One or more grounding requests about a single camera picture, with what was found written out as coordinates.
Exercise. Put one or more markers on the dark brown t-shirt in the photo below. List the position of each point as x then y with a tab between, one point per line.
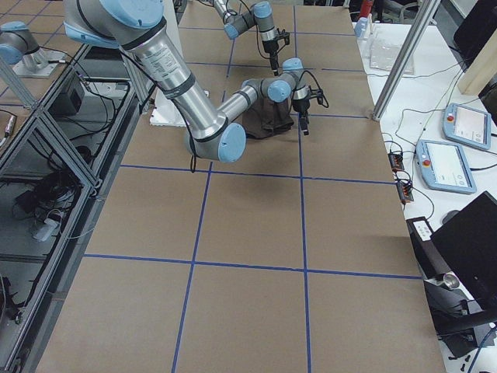
265	119

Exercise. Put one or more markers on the black monitor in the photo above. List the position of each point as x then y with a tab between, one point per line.
467	243

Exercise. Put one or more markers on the clear plastic tray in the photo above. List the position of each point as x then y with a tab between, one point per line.
380	51

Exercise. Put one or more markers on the near teach pendant tablet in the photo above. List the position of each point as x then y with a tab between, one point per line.
443	167

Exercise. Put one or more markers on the teach pendant tablet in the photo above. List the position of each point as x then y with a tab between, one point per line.
467	126
443	167

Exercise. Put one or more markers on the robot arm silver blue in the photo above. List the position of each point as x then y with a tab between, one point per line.
260	16
139	28

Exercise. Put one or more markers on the aluminium frame column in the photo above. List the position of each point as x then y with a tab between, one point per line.
426	11

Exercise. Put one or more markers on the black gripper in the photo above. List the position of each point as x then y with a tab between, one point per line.
300	106
269	47

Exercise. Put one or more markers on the far teach pendant tablet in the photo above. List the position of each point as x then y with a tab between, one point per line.
467	126

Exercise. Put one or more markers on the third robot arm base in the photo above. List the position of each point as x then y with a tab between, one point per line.
20	49

